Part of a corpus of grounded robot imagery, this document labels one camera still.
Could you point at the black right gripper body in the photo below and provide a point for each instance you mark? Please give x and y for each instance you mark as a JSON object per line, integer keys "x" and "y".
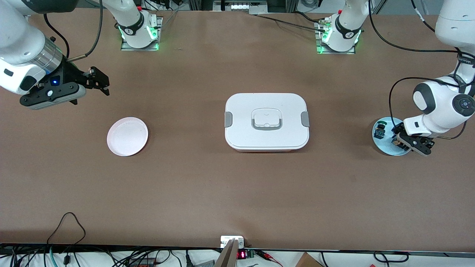
{"x": 71, "y": 73}

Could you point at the orange push-button switch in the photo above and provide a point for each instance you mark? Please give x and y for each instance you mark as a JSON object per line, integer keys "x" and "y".
{"x": 398, "y": 141}

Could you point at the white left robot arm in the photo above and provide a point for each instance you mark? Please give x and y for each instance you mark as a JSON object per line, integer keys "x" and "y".
{"x": 451, "y": 105}

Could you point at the light blue round plate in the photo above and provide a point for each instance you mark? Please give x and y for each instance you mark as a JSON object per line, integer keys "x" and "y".
{"x": 382, "y": 145}

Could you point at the pink round plate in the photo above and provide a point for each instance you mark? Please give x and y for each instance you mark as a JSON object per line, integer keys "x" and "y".
{"x": 127, "y": 136}

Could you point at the white lidded lunch box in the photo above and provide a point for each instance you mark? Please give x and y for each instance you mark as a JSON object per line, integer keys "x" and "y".
{"x": 267, "y": 137}

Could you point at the brown cardboard box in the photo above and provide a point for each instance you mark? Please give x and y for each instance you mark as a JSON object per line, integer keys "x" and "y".
{"x": 308, "y": 261}

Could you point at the red digit display module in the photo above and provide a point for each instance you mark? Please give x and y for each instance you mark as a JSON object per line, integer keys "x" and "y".
{"x": 242, "y": 254}

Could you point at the green push-button switch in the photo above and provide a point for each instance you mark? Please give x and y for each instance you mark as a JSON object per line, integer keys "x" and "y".
{"x": 380, "y": 130}

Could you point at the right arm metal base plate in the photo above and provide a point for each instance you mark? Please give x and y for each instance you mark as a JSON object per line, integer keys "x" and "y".
{"x": 160, "y": 33}

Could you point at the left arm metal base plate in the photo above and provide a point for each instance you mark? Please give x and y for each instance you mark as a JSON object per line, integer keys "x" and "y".
{"x": 317, "y": 44}

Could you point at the aluminium background frame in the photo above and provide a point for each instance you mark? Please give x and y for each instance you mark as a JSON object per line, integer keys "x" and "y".
{"x": 256, "y": 3}

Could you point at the white mount bracket plate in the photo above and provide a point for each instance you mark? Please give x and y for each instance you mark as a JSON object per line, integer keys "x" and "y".
{"x": 225, "y": 240}

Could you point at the aluminium camera mount profile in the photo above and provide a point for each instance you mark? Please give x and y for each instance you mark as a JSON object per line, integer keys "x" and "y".
{"x": 227, "y": 256}

